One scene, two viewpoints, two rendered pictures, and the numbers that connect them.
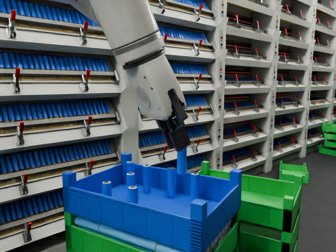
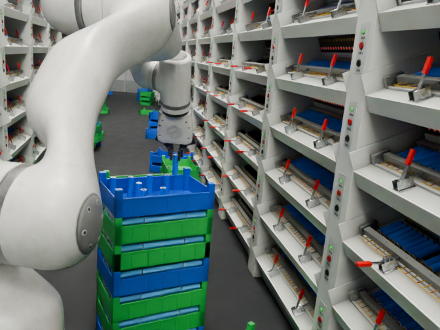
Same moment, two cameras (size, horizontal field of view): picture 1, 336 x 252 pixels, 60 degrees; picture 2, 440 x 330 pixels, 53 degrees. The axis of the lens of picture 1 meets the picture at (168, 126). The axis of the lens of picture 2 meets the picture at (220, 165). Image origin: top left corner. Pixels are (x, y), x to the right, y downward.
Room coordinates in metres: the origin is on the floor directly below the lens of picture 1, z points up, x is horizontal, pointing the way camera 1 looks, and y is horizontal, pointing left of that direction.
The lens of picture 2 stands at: (-0.26, 1.05, 0.93)
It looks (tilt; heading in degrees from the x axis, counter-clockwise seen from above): 14 degrees down; 301
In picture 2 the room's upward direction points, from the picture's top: 5 degrees clockwise
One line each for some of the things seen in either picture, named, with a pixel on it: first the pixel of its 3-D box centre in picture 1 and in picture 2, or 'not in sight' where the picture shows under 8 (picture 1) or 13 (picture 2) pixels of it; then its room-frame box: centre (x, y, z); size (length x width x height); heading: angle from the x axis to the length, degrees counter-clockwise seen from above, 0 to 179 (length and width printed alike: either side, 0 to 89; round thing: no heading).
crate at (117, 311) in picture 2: not in sight; (150, 285); (0.56, 0.03, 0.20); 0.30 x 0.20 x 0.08; 60
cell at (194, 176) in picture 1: (194, 187); (166, 183); (0.59, -0.06, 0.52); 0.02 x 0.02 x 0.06
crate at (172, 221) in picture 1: (153, 190); (156, 190); (0.56, 0.03, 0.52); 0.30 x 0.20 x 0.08; 60
